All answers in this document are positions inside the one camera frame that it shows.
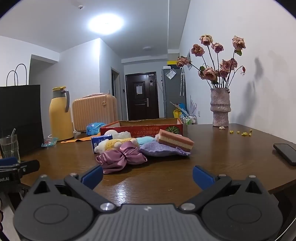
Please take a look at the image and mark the yellow plush toy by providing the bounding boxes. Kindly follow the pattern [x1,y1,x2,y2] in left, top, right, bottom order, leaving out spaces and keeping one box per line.
[95,137,139,154]

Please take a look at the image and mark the peach ribbed suitcase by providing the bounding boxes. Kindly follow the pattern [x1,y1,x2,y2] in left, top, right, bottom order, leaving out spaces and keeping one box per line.
[72,93,118,133]

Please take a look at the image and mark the hanging folded umbrella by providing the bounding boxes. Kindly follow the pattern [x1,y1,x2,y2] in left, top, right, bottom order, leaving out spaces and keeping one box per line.
[179,67,185,96]

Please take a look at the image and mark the black paper bag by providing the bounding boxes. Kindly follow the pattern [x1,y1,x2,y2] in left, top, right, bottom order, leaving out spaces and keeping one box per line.
[0,64,44,160]

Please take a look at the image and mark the yellow thermos jug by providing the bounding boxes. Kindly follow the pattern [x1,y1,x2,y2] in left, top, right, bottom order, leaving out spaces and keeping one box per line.
[49,86,74,141]

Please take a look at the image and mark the pink layered sponge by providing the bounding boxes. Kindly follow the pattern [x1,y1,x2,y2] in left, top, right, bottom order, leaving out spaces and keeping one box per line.
[157,129,195,152]

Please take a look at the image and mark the pink ceramic vase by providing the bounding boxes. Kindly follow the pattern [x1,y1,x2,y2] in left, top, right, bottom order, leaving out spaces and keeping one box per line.
[210,88,231,127]

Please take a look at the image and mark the orange cardboard box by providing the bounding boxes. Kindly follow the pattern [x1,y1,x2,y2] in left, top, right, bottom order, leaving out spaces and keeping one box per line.
[100,118,184,139]

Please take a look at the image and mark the clear drinking glass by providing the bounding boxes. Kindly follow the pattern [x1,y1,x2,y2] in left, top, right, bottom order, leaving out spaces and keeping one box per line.
[0,134,21,163]

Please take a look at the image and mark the grey refrigerator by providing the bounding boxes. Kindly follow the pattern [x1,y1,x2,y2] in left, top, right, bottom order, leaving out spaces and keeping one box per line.
[161,67,186,118]

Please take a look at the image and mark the dark entrance door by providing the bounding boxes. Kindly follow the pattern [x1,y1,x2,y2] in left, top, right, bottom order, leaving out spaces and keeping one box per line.
[125,73,160,121]

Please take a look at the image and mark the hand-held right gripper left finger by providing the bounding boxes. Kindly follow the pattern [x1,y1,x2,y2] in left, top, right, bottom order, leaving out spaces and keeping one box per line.
[24,165,115,212]

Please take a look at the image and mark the small blue candy packet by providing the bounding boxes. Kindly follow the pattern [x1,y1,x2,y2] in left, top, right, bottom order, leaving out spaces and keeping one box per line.
[41,137,59,147]

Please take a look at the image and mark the scattered yellow petal bits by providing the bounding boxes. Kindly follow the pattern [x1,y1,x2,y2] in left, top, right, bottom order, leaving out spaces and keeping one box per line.
[229,129,253,137]

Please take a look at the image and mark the bright ceiling light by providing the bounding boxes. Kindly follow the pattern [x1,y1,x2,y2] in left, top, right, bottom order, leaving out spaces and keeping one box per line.
[88,14,124,35]

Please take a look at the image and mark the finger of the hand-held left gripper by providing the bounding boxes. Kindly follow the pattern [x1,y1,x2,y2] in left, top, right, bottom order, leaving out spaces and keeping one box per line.
[0,157,18,166]
[0,160,40,178]

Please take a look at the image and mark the light blue plush toy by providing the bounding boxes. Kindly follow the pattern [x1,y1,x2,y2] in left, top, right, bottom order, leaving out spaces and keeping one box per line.
[136,137,156,146]

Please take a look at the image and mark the purple knit pouch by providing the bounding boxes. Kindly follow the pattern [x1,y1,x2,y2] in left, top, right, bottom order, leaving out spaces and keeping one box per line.
[139,141,191,158]

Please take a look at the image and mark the blue wet wipes pack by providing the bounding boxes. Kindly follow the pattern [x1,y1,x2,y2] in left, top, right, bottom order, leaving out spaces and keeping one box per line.
[86,123,107,136]

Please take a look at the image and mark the black smartphone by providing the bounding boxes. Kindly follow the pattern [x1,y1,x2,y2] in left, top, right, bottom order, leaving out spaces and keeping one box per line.
[273,144,296,166]

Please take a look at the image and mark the wire rack with bottles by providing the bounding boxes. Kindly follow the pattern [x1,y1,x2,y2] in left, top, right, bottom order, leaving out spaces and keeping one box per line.
[183,115,197,126]

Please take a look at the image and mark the bunch of dried pink roses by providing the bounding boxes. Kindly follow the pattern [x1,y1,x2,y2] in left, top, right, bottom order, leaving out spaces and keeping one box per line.
[176,35,246,90]

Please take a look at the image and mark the blue tissue packet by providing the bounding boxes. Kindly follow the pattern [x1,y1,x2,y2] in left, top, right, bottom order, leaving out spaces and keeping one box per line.
[91,134,114,154]

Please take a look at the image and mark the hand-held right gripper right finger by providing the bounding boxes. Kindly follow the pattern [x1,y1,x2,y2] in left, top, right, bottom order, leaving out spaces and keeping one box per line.
[181,165,272,212]

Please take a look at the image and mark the pink satin bow scrunchie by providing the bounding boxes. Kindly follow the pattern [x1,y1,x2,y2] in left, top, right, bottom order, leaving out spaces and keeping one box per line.
[96,141,148,174]

